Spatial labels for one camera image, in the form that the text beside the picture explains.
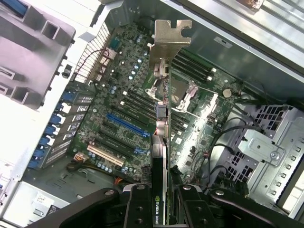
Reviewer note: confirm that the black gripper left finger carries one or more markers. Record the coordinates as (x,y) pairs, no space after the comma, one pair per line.
(137,209)

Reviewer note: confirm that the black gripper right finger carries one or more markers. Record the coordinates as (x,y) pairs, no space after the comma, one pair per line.
(194,209)

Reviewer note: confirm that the white expansion slot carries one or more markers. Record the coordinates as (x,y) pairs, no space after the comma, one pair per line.
(104,155)

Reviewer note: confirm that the blue expansion slot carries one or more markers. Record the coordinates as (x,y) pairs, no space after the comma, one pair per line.
(126,124)

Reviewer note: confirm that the grey metal disk bay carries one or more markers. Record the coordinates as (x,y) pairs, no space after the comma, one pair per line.
(261,142)

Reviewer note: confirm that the metal socket cover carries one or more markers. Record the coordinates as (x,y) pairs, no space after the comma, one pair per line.
(211,104)

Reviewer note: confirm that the round coin battery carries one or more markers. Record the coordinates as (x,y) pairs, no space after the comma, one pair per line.
(226,92)

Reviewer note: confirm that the CPU socket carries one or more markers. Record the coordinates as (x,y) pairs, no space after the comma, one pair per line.
(180,88)

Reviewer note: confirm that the green motherboard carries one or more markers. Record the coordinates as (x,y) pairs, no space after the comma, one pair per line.
(118,78)

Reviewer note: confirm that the grey plastic parts rack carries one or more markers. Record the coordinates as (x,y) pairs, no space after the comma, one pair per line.
(28,59)

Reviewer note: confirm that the open dark grey PC case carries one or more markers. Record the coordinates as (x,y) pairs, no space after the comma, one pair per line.
(261,35)

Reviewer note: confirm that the hard disk with blue carrier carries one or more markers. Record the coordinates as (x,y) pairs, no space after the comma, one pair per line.
(21,7)

